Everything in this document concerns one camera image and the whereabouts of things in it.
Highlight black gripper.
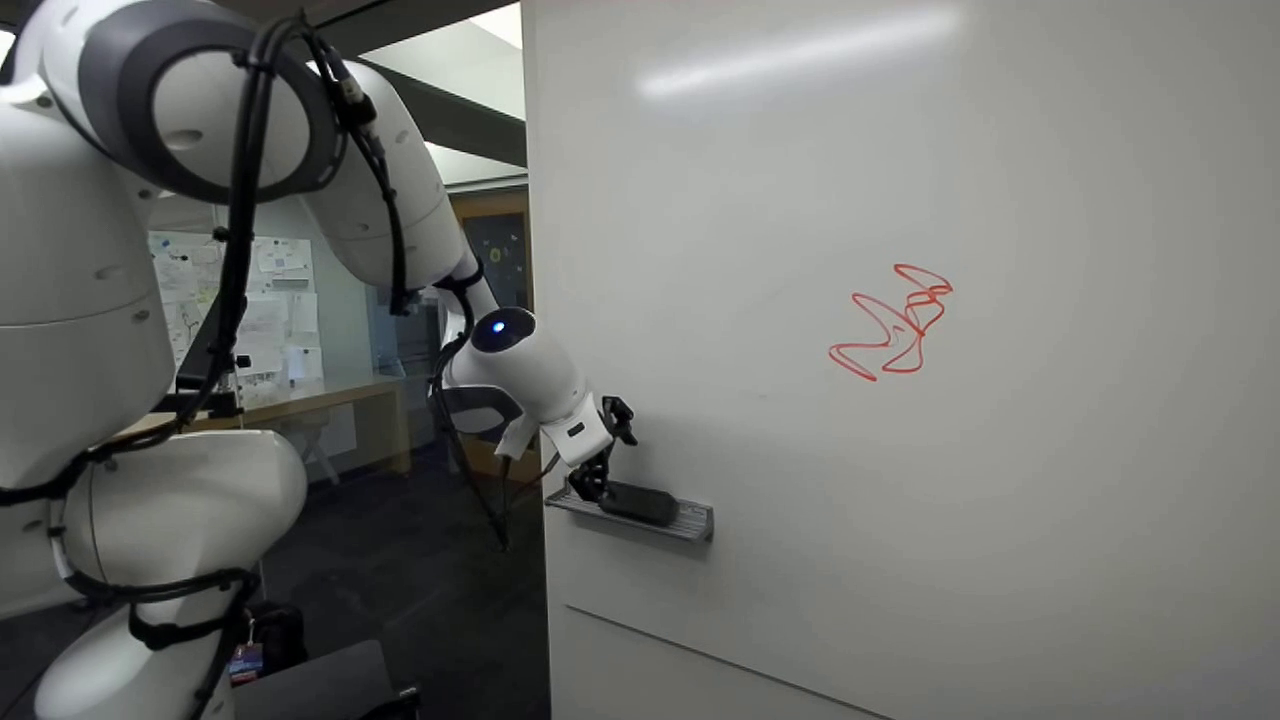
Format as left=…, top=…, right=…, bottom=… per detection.
left=570, top=392, right=644, bottom=506

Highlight black felt whiteboard eraser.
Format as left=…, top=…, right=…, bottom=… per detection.
left=595, top=479, right=683, bottom=528

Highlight grey aluminium whiteboard tray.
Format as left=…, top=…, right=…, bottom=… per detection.
left=546, top=488, right=718, bottom=546

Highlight large white whiteboard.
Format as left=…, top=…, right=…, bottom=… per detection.
left=521, top=0, right=1280, bottom=720

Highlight wooden background table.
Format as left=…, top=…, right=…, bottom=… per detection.
left=198, top=376, right=422, bottom=479

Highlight black box edge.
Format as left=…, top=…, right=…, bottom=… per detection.
left=230, top=635, right=426, bottom=720

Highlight red marker scribble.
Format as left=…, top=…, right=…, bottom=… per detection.
left=824, top=259, right=960, bottom=386

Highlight small black bag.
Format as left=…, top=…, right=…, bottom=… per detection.
left=222, top=594, right=314, bottom=691

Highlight white wrist mount box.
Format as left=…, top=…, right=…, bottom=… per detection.
left=535, top=392, right=612, bottom=473

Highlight paper sheets on wall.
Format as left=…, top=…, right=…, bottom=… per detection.
left=146, top=228, right=333, bottom=401

